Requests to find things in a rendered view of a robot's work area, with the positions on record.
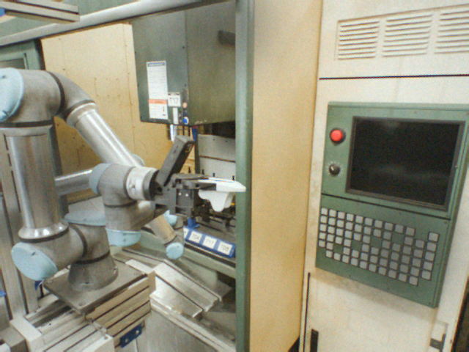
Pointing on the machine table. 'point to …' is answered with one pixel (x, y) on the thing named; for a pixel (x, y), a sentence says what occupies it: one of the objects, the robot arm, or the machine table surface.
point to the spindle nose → (176, 131)
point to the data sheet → (157, 80)
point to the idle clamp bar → (220, 217)
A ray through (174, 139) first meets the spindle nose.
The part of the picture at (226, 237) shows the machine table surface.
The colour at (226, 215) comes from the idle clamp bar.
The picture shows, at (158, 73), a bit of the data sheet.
